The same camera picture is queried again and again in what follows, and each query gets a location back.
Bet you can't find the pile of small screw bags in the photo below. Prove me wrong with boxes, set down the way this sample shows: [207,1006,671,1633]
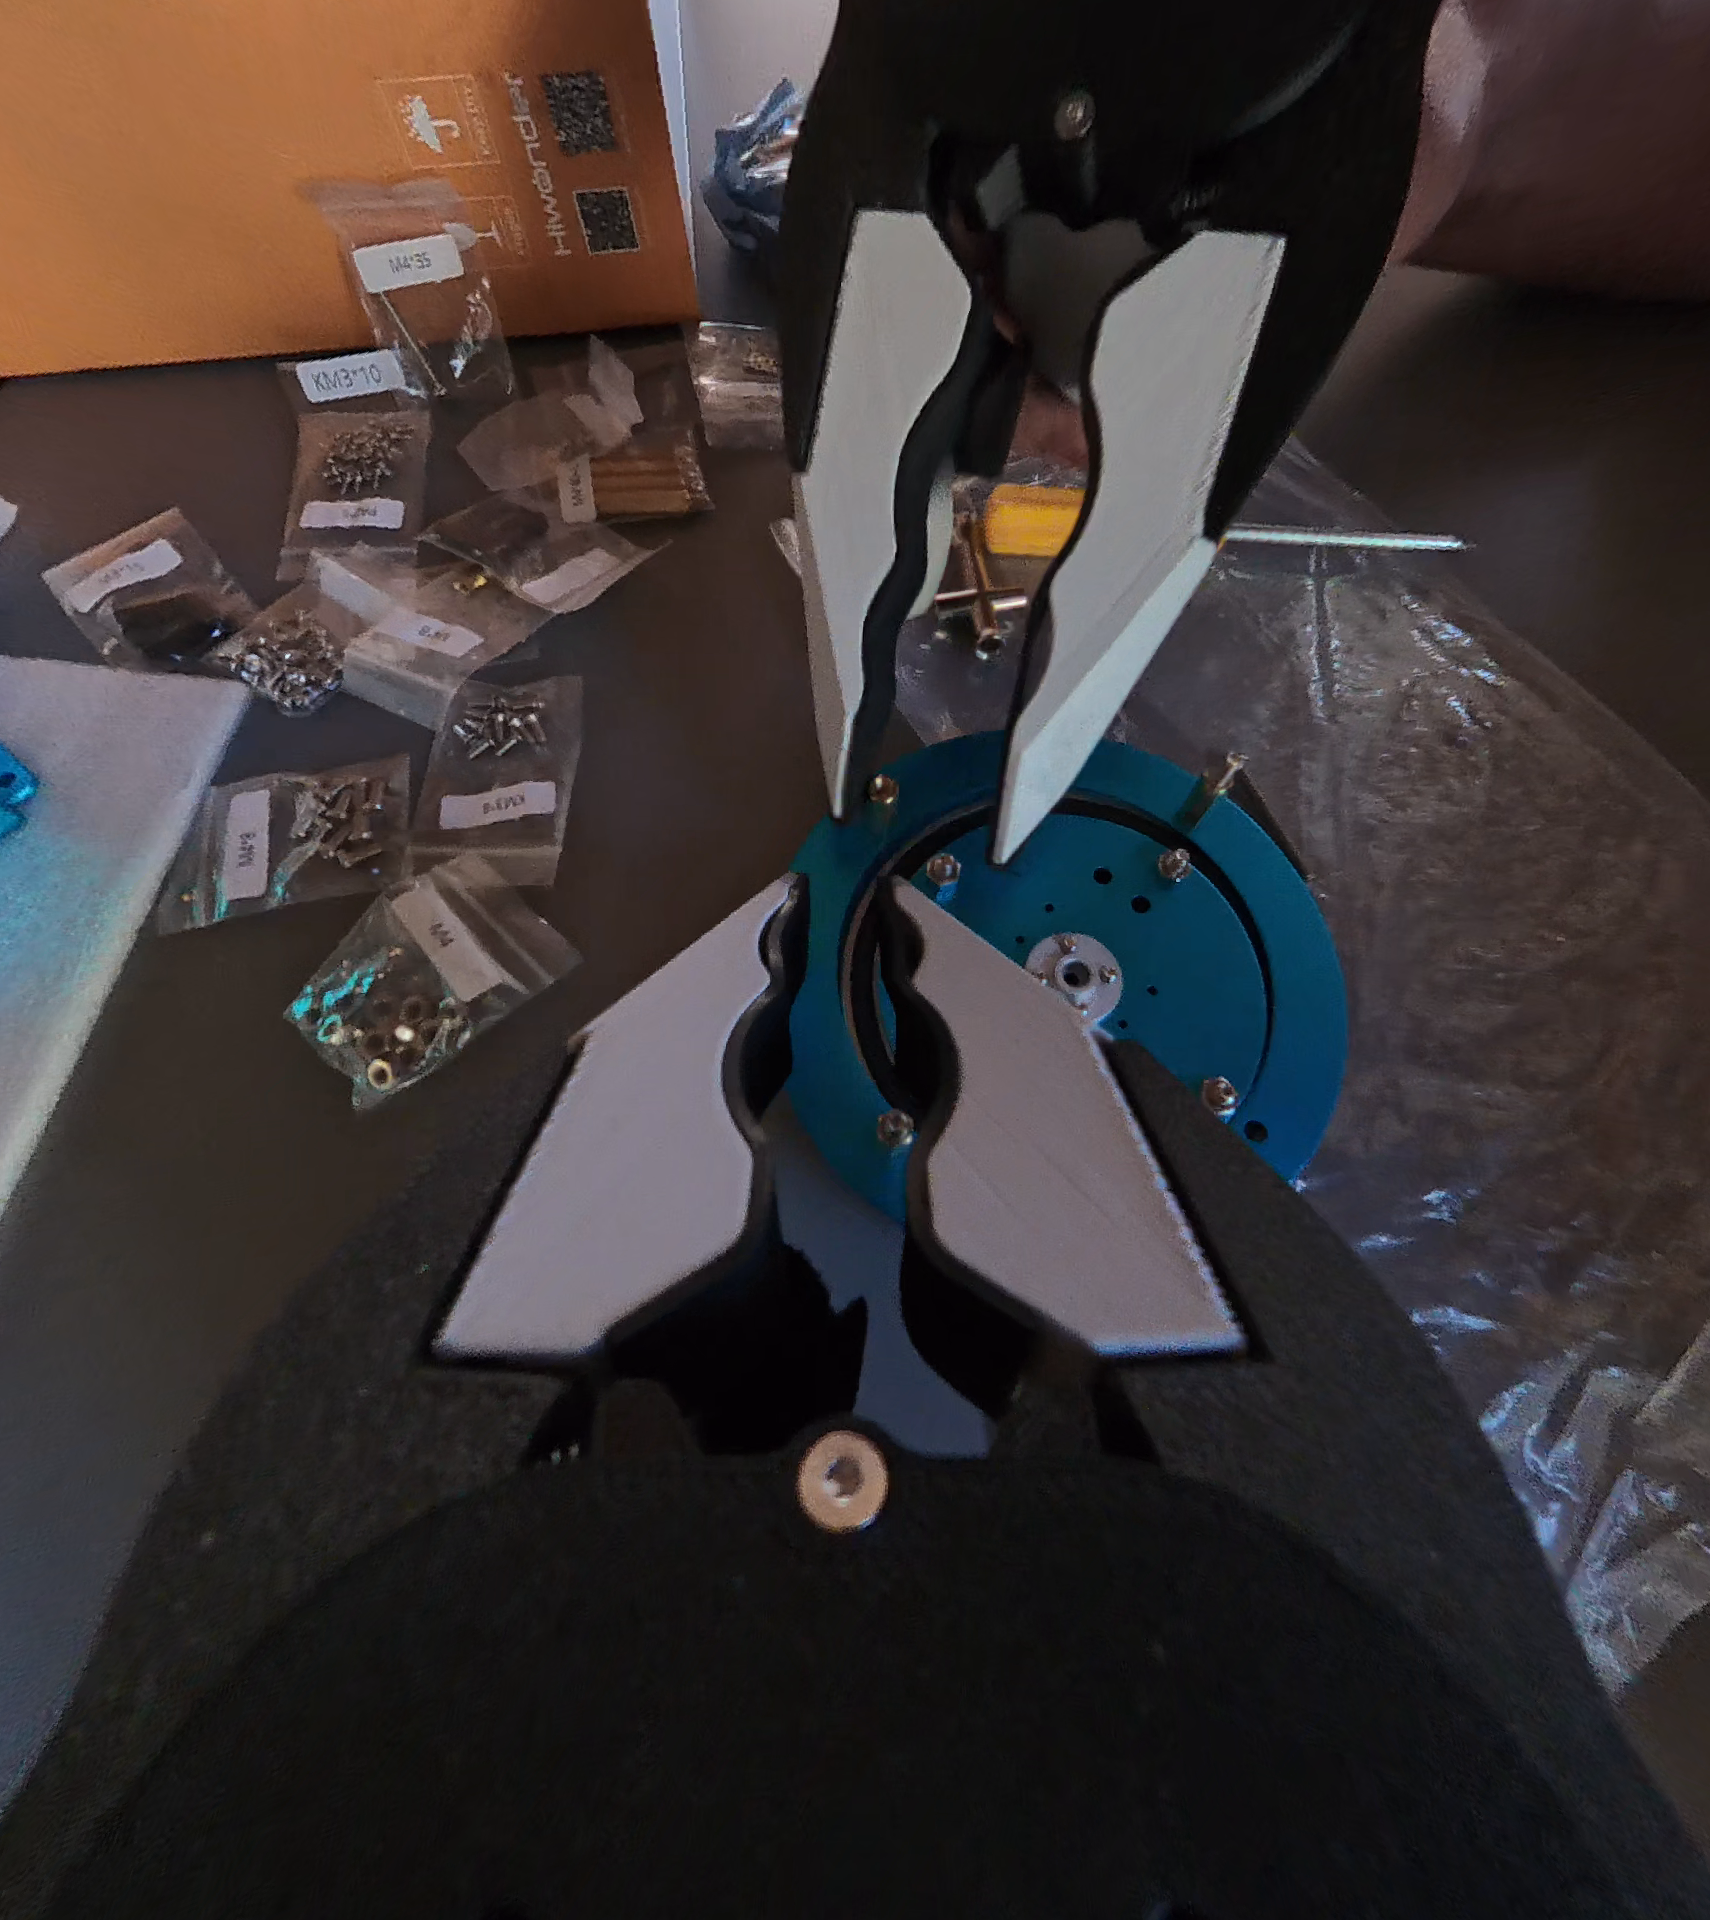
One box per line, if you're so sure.
[41,174,798,1117]

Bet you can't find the metal cross wrench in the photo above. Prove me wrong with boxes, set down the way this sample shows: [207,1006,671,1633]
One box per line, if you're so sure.
[931,510,1063,664]

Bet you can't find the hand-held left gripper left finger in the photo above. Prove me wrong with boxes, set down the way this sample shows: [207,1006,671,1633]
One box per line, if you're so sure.
[433,876,873,1453]

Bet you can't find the large clear plastic bag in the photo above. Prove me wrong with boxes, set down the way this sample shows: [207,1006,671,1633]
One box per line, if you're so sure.
[781,435,1710,1701]

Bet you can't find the white tray with blue parts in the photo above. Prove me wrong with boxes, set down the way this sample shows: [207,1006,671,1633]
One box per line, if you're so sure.
[0,464,258,1431]

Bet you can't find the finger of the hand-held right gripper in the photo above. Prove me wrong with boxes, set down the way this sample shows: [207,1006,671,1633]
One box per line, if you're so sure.
[988,225,1290,870]
[791,206,978,823]

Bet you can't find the yellow-handled screwdriver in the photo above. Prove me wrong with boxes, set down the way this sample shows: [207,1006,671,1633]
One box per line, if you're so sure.
[966,483,1476,560]

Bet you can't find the person's right forearm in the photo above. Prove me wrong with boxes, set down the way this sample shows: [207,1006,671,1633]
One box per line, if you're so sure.
[1387,0,1710,310]

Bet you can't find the orange cardboard box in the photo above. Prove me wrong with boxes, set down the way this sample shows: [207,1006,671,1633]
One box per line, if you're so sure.
[0,0,708,387]

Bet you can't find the blue shiny plastic bag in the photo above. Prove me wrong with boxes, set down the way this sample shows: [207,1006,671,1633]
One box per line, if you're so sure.
[700,81,812,272]

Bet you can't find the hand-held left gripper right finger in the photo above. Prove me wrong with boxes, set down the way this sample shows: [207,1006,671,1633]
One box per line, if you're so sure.
[884,883,1248,1422]

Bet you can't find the blue round metal turntable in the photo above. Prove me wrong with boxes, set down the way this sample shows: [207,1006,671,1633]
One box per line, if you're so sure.
[787,731,1354,1226]

